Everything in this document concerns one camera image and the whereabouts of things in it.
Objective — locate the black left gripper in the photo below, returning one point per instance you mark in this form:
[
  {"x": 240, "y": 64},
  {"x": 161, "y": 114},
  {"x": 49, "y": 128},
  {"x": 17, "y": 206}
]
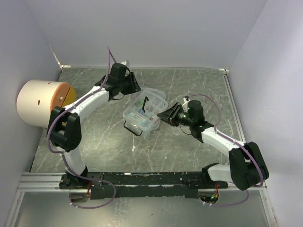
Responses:
[{"x": 135, "y": 87}]

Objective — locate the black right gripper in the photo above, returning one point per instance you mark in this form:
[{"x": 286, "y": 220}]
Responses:
[{"x": 169, "y": 116}]

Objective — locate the clear lid with black handle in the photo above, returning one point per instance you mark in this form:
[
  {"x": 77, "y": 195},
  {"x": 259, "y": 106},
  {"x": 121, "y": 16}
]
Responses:
[{"x": 149, "y": 101}]

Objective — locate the clear first aid box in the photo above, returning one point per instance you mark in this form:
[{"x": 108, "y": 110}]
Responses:
[{"x": 140, "y": 125}]

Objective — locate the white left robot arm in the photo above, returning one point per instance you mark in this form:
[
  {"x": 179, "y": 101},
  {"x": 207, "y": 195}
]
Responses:
[{"x": 64, "y": 128}]

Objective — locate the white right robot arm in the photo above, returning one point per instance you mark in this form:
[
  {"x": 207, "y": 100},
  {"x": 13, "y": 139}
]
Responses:
[{"x": 246, "y": 167}]

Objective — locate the cream cylinder with orange face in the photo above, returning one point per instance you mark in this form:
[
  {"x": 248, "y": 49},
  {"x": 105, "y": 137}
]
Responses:
[{"x": 37, "y": 98}]

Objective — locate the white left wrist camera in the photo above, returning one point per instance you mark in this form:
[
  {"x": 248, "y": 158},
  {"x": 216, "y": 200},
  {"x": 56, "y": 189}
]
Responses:
[{"x": 126, "y": 63}]

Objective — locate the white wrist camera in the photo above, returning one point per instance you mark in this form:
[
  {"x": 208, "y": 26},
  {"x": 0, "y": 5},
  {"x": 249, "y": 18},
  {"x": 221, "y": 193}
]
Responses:
[
  {"x": 126, "y": 63},
  {"x": 186, "y": 99}
]

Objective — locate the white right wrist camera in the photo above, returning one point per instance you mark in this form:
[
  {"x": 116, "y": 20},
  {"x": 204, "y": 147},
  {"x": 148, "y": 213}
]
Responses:
[{"x": 186, "y": 99}]

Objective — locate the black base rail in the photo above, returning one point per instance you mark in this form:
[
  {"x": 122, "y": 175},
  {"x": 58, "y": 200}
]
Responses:
[{"x": 148, "y": 184}]

